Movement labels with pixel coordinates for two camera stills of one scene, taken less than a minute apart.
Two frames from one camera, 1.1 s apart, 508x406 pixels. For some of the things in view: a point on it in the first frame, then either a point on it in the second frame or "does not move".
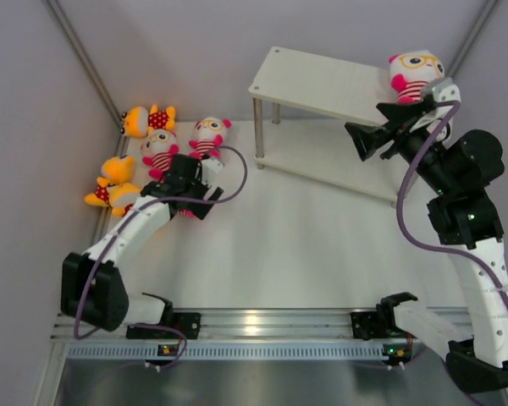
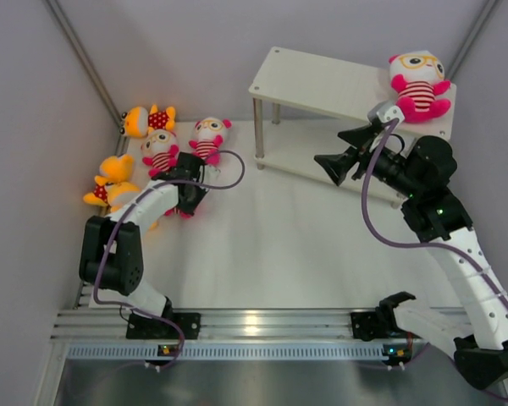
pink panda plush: [411, 71] does not move
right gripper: [404, 121] to [338, 166]
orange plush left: [113, 189] does not move
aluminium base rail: [253, 326] does not move
